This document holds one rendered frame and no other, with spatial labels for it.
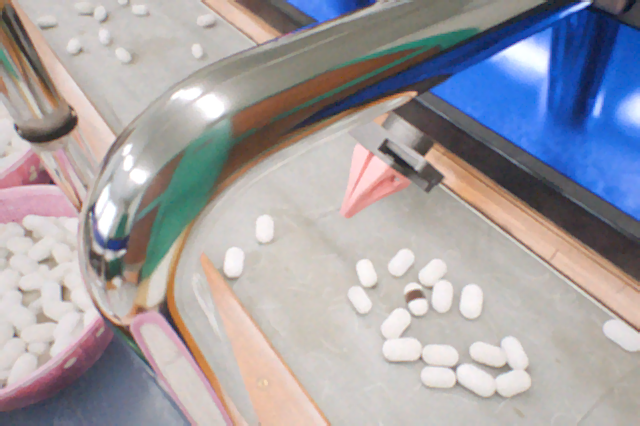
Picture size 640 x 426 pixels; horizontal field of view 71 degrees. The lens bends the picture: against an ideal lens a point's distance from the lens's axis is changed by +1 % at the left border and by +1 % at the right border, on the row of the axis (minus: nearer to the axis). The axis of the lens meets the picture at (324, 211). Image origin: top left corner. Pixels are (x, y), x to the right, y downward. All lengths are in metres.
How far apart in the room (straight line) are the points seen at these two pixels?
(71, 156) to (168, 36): 0.71
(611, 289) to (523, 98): 0.41
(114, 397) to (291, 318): 0.21
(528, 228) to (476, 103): 0.40
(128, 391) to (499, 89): 0.48
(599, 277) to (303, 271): 0.32
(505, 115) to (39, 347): 0.49
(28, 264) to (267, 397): 0.32
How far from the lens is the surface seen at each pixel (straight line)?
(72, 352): 0.49
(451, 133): 0.18
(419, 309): 0.47
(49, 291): 0.57
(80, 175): 0.26
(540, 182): 0.17
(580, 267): 0.56
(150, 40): 0.94
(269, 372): 0.43
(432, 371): 0.45
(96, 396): 0.57
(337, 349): 0.46
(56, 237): 0.62
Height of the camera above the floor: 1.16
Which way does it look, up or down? 50 degrees down
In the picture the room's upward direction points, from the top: straight up
